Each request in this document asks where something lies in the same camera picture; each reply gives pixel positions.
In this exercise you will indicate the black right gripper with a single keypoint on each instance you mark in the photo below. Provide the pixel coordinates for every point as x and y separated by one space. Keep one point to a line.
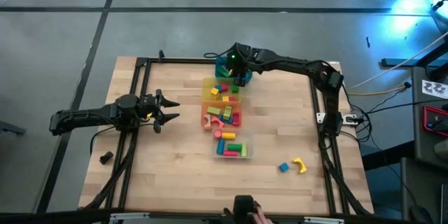
241 61

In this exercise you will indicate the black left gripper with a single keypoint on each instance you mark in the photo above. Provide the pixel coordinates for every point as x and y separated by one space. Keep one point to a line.
147 108

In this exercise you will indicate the green cube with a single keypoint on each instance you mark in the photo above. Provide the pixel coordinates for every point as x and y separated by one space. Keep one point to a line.
235 89

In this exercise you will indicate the red cube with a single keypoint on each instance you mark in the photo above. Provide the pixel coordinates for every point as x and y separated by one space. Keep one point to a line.
224 87

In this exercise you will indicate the green long block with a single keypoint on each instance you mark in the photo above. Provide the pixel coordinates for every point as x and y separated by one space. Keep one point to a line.
223 72

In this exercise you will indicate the small yellow cube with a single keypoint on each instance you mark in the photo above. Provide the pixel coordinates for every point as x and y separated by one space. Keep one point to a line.
225 98

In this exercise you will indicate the large yellow cube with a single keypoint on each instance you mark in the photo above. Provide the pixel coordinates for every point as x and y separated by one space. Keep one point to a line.
214 92

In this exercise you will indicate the light green rectangular block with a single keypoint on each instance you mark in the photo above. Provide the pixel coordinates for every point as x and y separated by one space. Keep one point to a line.
227 112
213 111

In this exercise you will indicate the natural wood arch block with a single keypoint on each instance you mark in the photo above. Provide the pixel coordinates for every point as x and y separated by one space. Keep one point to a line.
206 122

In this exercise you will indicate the coral red arch block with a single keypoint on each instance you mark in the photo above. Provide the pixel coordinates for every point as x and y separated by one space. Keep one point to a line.
218 119

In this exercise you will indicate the short pink cylinder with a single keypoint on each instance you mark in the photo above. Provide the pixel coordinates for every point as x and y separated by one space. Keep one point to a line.
218 134

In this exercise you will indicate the yellow cylinder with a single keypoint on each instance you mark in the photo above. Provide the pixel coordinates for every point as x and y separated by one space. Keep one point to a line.
229 136

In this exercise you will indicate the blue ball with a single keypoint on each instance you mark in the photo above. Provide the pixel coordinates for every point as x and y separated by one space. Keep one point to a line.
220 147

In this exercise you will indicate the green ball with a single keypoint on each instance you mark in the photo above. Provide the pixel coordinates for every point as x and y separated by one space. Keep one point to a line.
244 150

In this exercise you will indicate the crimson cylinder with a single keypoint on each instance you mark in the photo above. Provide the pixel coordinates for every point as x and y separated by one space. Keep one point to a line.
230 153

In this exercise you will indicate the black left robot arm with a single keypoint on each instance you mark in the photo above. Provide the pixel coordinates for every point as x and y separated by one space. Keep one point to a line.
87 115

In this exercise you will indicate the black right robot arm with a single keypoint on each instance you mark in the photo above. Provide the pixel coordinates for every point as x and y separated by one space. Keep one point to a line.
297 64

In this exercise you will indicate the teal plastic bin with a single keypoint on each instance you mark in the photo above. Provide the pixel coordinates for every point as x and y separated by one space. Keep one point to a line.
249 77

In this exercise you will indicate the yellow plastic bin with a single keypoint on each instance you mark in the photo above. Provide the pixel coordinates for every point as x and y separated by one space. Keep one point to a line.
206 85

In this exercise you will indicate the orange plastic bin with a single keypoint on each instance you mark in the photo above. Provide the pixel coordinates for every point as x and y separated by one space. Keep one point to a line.
203 113

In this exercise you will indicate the clear plastic bin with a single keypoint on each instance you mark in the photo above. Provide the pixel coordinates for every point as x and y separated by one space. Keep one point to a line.
245 136

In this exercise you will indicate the small black object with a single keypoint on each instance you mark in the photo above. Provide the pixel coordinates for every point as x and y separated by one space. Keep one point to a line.
106 157

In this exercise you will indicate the small blue cube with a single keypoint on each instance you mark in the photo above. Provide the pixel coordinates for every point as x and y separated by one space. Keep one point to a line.
284 167

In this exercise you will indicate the yellow arch block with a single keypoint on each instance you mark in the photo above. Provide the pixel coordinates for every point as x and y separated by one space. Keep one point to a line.
301 166

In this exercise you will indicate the silver power connector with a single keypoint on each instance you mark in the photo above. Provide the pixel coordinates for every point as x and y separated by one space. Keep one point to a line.
350 119

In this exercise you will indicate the black handheld device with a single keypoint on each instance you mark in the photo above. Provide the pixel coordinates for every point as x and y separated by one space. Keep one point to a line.
244 204

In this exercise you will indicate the person's hand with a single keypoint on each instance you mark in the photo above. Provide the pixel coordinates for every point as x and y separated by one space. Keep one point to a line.
262 218

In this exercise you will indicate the grey chair leg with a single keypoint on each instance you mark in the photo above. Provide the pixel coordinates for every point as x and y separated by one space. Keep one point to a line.
12 128

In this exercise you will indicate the black stand beam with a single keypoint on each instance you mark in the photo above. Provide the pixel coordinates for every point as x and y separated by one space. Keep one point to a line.
399 62

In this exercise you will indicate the dark side table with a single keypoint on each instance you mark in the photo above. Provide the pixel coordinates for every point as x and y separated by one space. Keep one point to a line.
418 140

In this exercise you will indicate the white marked paper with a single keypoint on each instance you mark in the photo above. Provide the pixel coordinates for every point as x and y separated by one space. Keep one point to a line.
434 89

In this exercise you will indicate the red black case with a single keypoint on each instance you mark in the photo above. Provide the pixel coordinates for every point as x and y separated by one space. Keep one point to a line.
437 122

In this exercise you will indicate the dark grey cabinet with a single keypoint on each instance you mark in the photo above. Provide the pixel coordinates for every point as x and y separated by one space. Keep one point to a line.
423 189

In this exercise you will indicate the grey round object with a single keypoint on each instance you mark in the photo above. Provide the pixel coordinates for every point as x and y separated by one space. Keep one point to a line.
442 150

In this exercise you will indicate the black rounded object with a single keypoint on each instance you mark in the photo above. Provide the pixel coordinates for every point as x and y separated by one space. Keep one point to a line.
420 215

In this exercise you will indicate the black aluminium table frame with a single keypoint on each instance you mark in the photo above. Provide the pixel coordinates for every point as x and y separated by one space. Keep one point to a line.
182 61

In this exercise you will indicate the black frame clamp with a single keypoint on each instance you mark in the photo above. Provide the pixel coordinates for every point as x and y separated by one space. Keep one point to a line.
161 56

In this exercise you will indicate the white metal bracket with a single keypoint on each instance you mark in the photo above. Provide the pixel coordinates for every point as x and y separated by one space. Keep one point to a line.
321 118

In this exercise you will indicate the silver frame bracket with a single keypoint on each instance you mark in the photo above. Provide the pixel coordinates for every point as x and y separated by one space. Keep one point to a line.
323 220
129 216

